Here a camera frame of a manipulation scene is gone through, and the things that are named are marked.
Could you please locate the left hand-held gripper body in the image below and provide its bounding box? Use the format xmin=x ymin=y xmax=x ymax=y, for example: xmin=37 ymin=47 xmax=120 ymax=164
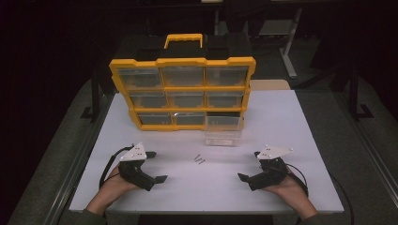
xmin=117 ymin=142 xmax=157 ymax=192

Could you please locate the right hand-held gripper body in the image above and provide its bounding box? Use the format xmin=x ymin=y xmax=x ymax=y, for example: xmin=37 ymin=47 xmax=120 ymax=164
xmin=248 ymin=143 xmax=295 ymax=192

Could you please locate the clear plastic drawer box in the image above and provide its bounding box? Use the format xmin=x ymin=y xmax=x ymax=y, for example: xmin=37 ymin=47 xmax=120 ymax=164
xmin=204 ymin=115 xmax=244 ymax=147

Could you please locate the person's right hand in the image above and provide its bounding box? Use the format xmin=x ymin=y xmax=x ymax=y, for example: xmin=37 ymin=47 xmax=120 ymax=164
xmin=262 ymin=168 xmax=312 ymax=214

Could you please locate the person's left hand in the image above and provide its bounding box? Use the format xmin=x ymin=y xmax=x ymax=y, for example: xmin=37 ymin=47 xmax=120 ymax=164
xmin=93 ymin=165 xmax=141 ymax=211

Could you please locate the beige wooden board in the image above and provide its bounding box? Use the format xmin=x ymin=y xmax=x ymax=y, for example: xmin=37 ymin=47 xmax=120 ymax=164
xmin=249 ymin=79 xmax=292 ymax=92

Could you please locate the black metal stand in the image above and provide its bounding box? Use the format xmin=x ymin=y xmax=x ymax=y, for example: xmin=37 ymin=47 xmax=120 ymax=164
xmin=345 ymin=60 xmax=375 ymax=122
xmin=80 ymin=67 xmax=106 ymax=122

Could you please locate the set of clear cabinet drawers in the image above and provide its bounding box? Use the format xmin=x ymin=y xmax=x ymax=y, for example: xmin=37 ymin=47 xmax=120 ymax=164
xmin=116 ymin=66 xmax=250 ymax=127

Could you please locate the yellow black drawer organizer cabinet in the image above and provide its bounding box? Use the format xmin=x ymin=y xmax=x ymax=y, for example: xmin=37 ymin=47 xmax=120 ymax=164
xmin=108 ymin=32 xmax=257 ymax=132

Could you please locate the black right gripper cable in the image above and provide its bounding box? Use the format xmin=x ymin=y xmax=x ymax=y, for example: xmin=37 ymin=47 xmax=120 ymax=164
xmin=284 ymin=162 xmax=310 ymax=199

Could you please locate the aluminium rail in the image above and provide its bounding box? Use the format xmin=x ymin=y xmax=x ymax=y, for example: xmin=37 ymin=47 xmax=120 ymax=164
xmin=331 ymin=90 xmax=398 ymax=201
xmin=51 ymin=93 xmax=115 ymax=225

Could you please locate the thin black floor cable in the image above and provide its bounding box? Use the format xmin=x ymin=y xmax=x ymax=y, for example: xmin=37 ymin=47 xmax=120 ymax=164
xmin=328 ymin=172 xmax=356 ymax=225

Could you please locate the white desk leg frame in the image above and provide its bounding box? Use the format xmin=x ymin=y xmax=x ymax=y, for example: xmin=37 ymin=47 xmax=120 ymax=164
xmin=258 ymin=7 xmax=304 ymax=79

